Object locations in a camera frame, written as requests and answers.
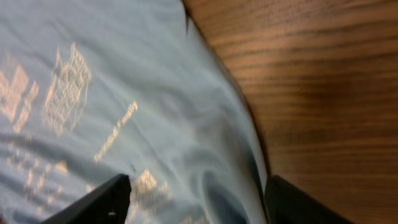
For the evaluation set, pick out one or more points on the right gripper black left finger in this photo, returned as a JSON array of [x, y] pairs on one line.
[[107, 204]]

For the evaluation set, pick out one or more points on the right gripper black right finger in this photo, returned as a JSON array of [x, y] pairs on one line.
[[286, 204]]

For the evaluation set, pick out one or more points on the light blue printed t-shirt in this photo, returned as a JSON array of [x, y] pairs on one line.
[[92, 89]]

